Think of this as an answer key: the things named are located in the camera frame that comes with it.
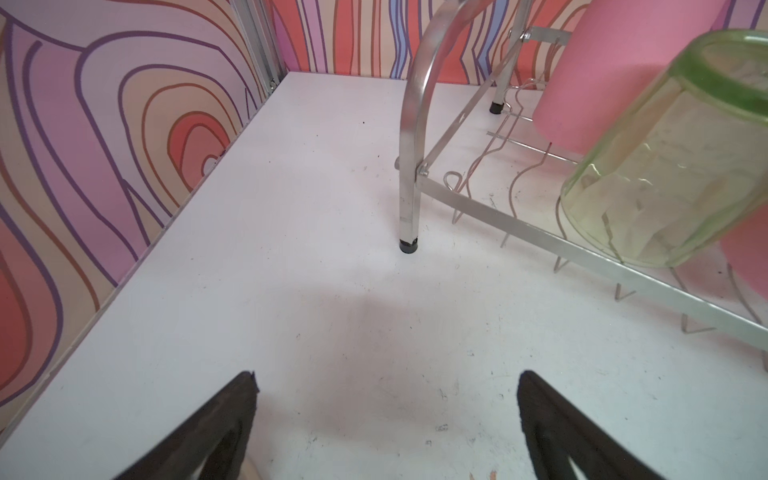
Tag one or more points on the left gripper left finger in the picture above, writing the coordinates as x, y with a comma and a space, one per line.
211, 443

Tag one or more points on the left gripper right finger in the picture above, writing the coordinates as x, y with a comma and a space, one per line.
562, 441

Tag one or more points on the opaque pink cup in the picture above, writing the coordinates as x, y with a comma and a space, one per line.
616, 50
745, 248

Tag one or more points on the green translucent cup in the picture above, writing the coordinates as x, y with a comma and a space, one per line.
685, 163

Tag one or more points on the steel two-tier dish rack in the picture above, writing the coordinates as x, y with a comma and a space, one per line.
415, 160

